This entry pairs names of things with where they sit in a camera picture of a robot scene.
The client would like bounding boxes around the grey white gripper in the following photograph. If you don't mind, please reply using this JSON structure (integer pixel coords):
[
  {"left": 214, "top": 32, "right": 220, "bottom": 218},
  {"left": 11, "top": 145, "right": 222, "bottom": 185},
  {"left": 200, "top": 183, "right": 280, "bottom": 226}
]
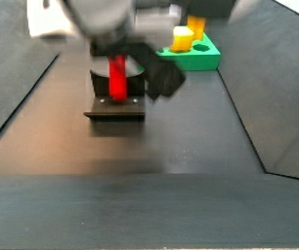
[{"left": 63, "top": 0, "right": 185, "bottom": 56}]

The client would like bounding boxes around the yellow star block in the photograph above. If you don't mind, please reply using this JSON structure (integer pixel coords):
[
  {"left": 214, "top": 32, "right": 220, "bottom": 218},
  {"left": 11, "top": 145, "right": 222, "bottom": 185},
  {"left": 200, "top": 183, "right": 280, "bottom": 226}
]
[{"left": 186, "top": 16, "right": 206, "bottom": 40}]

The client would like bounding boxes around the red double-square block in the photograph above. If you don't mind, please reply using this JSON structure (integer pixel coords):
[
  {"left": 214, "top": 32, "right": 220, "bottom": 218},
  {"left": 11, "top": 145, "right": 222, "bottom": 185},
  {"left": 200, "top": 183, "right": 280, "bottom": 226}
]
[{"left": 109, "top": 56, "right": 127, "bottom": 102}]

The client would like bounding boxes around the green shape sorter board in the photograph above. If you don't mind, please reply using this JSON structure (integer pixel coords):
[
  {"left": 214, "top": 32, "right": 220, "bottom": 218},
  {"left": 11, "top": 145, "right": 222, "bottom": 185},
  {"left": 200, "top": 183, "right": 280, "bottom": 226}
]
[{"left": 157, "top": 35, "right": 220, "bottom": 71}]

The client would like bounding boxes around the yellow pentagon block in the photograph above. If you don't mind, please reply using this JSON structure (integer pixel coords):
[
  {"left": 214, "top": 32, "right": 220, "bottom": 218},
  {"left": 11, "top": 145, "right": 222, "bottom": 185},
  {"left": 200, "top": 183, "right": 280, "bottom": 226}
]
[{"left": 169, "top": 26, "right": 194, "bottom": 53}]

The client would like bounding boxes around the black curved holder stand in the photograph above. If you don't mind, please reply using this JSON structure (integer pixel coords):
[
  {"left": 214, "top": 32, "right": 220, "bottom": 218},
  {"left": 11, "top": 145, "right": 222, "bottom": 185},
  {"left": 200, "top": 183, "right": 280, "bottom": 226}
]
[{"left": 83, "top": 55, "right": 147, "bottom": 120}]

